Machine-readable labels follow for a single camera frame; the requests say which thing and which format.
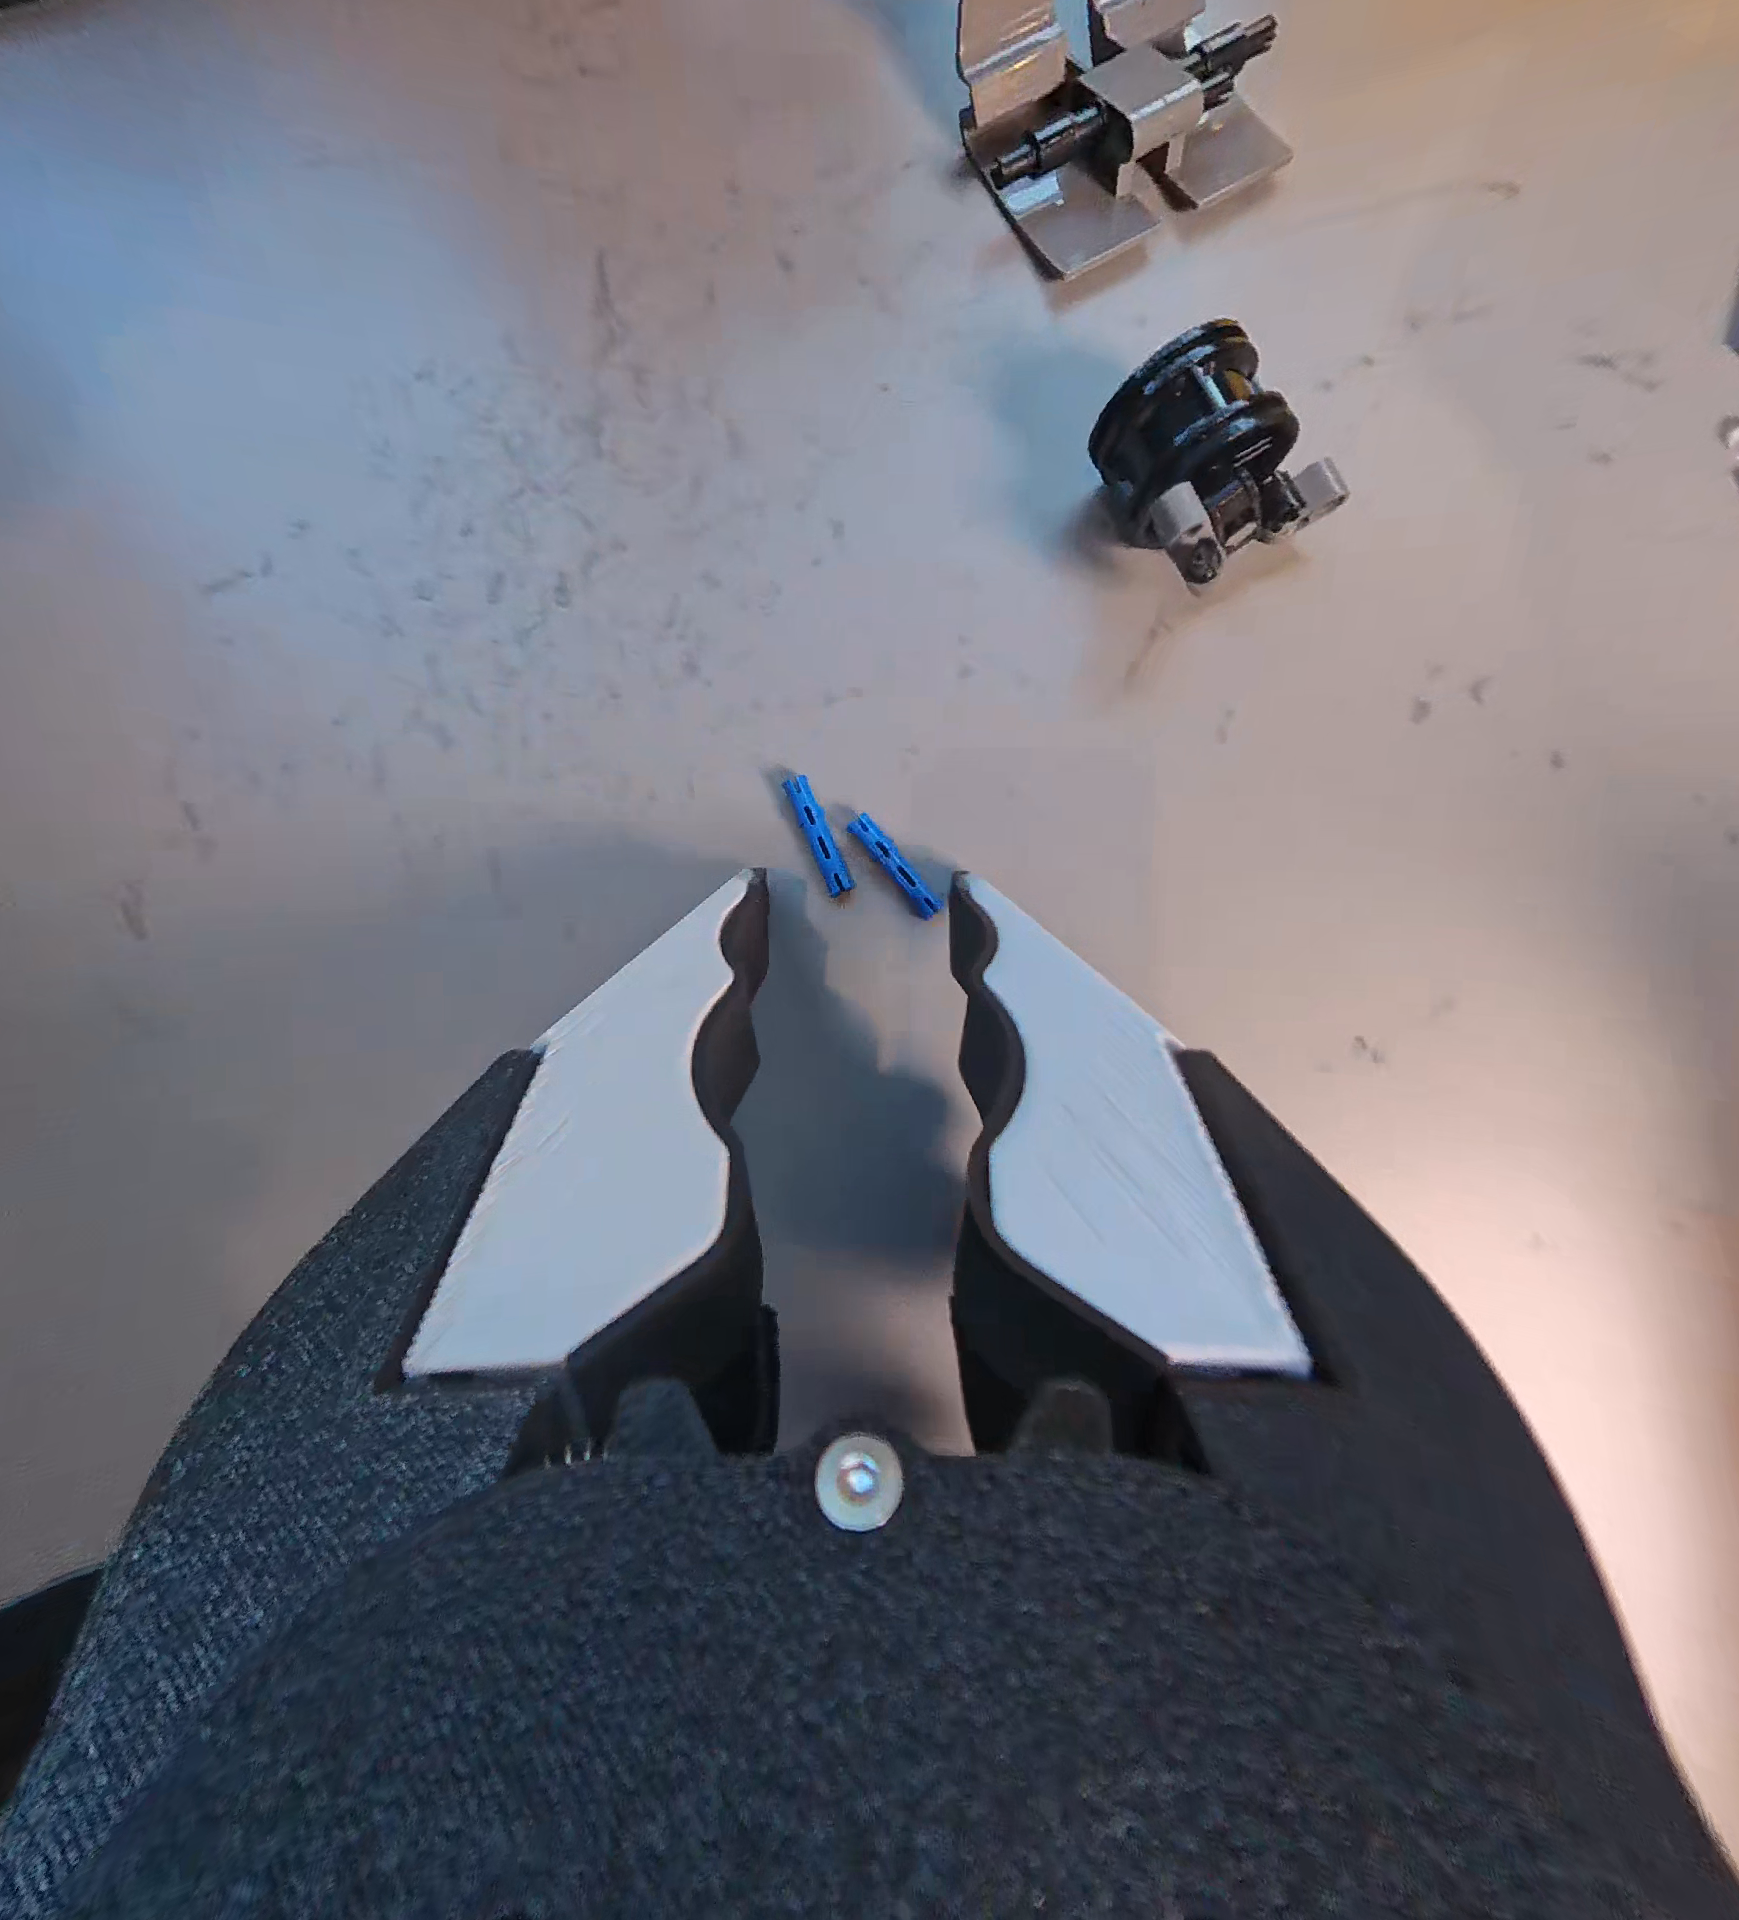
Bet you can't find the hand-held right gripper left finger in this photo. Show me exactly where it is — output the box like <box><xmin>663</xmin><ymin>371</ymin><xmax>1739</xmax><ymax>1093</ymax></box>
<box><xmin>398</xmin><ymin>866</ymin><xmax>781</xmax><ymax>1458</ymax></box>

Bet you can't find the blue connector pin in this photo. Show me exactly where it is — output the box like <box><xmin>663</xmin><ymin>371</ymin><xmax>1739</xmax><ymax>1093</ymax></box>
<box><xmin>781</xmin><ymin>772</ymin><xmax>859</xmax><ymax>901</ymax></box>
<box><xmin>845</xmin><ymin>809</ymin><xmax>945</xmax><ymax>921</ymax></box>

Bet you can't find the black wheel brick assembly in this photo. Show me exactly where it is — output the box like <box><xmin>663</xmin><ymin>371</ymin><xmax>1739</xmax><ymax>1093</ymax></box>
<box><xmin>1085</xmin><ymin>318</ymin><xmax>1351</xmax><ymax>589</ymax></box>

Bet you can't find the grey brick panel assembly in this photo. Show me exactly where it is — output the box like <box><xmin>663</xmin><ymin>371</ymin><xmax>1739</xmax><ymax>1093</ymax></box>
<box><xmin>953</xmin><ymin>0</ymin><xmax>1293</xmax><ymax>281</ymax></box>

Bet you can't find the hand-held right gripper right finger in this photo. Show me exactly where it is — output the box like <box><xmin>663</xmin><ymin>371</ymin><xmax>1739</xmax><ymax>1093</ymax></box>
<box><xmin>945</xmin><ymin>870</ymin><xmax>1315</xmax><ymax>1458</ymax></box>

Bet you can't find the grey desk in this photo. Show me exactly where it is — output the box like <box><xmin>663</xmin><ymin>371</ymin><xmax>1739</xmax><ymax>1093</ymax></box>
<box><xmin>0</xmin><ymin>0</ymin><xmax>1739</xmax><ymax>1920</ymax></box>

